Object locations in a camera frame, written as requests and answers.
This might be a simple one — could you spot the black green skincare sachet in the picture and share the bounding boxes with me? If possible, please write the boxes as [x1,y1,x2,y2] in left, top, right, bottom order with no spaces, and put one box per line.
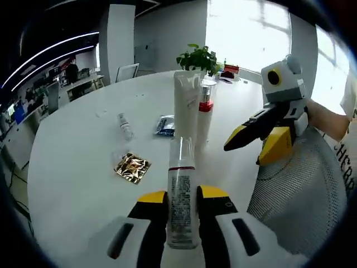
[152,113,176,137]

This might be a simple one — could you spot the white skincare tube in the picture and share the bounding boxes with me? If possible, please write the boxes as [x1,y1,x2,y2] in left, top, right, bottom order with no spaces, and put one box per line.
[173,70,202,140]

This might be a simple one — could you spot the white mesh office chair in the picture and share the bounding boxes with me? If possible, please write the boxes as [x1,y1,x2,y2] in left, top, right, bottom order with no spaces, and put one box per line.
[247,125,348,256]

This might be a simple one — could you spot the green potted plant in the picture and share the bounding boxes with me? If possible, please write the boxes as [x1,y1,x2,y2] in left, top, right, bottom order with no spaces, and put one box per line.
[176,43,224,78]

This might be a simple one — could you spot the white trestle office desk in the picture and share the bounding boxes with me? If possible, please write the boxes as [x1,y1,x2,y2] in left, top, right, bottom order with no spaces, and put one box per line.
[66,74,104,97]

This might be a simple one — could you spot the small clear skincare bottle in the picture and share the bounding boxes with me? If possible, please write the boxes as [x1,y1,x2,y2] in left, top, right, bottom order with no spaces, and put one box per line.
[116,112,135,140]

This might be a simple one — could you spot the red box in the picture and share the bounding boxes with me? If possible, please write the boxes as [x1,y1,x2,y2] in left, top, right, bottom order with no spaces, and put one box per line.
[220,64,240,82]

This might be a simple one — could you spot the gold foil skincare sachet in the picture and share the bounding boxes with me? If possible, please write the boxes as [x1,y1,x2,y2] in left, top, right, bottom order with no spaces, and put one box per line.
[113,152,153,185]

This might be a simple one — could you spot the white red-collar pump skincare bottle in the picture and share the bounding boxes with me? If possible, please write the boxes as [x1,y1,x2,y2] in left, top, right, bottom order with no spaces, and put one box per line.
[196,79,218,146]

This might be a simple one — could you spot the blue storage bin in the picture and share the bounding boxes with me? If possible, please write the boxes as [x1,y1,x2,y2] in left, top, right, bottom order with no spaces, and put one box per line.
[13,105,26,126]

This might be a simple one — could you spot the person's white shirt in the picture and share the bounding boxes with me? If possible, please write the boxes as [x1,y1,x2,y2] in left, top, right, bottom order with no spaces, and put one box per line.
[331,72,357,202]

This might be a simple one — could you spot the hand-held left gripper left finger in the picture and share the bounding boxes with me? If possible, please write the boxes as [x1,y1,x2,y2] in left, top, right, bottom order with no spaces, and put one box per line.
[89,190,168,268]

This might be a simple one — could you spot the white square column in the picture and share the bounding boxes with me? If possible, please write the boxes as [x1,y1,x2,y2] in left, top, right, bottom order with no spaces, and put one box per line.
[99,4,137,84]

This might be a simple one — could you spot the large clear skincare bottle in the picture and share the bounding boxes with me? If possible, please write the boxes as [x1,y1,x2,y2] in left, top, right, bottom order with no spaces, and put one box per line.
[166,136,199,250]

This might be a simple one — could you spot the white frame office chair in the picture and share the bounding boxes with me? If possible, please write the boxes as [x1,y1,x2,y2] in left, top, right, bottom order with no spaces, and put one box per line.
[115,63,140,84]

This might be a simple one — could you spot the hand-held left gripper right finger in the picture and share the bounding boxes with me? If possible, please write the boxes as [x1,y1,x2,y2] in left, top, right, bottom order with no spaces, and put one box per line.
[196,184,279,268]

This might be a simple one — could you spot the grey office chair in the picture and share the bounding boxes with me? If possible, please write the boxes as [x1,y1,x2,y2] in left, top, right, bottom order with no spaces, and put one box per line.
[46,80,61,115]

